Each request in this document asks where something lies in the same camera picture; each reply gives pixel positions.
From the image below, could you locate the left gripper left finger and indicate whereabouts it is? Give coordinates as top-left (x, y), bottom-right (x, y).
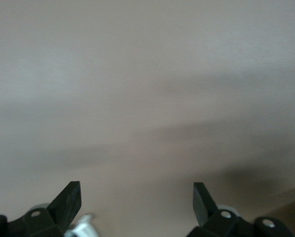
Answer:
top-left (0, 181), bottom-right (82, 237)

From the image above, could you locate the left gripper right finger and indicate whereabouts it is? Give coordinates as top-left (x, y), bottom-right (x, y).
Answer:
top-left (186, 182), bottom-right (295, 237)

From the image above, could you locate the brown table mat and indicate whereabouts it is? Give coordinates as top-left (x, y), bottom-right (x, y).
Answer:
top-left (0, 0), bottom-right (295, 237)

